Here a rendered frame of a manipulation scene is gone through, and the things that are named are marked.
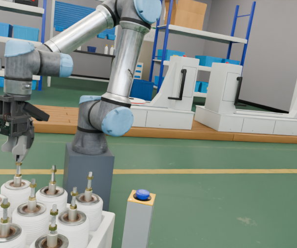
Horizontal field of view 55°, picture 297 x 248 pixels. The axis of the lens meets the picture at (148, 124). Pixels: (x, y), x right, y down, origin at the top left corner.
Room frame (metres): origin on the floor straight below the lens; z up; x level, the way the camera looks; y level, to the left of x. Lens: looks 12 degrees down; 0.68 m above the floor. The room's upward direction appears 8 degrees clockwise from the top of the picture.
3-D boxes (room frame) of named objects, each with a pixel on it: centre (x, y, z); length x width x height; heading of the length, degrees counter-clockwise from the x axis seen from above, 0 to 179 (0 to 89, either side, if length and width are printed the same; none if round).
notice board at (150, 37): (7.04, 0.34, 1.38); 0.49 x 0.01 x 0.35; 111
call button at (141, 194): (0.76, -0.01, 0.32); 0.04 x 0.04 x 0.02
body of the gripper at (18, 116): (0.83, 0.40, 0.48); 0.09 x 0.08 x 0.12; 160
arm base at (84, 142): (1.17, 0.23, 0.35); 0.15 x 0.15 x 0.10
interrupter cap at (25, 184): (0.85, 0.39, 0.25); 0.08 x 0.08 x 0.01
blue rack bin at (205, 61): (6.28, -1.06, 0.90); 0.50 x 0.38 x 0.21; 20
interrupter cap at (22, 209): (0.72, 0.29, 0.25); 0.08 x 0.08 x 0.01
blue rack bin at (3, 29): (4.85, 2.64, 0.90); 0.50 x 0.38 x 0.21; 20
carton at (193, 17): (6.05, -0.39, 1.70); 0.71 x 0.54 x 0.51; 115
